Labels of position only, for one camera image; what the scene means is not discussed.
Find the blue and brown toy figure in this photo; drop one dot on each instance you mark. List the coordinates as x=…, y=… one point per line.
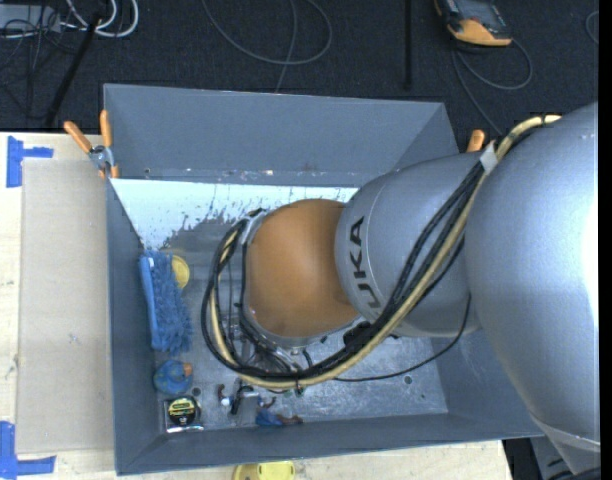
x=272, y=419

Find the yellow flat disc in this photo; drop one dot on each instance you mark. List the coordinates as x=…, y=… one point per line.
x=264, y=471

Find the black and yellow tape measure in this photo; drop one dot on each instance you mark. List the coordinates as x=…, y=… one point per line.
x=183, y=412

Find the blue toy duck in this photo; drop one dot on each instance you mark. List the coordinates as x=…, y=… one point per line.
x=171, y=377

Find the blue scrub brush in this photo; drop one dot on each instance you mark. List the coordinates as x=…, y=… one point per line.
x=167, y=304

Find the yellow round toy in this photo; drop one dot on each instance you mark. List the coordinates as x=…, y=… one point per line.
x=181, y=269

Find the pale cardboard board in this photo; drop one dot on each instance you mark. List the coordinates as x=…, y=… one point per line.
x=61, y=308

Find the grey metal bin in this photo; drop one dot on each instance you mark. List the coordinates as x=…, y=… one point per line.
x=266, y=128

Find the black cylinder on white bracket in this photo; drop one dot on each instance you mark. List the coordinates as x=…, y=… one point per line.
x=239, y=399

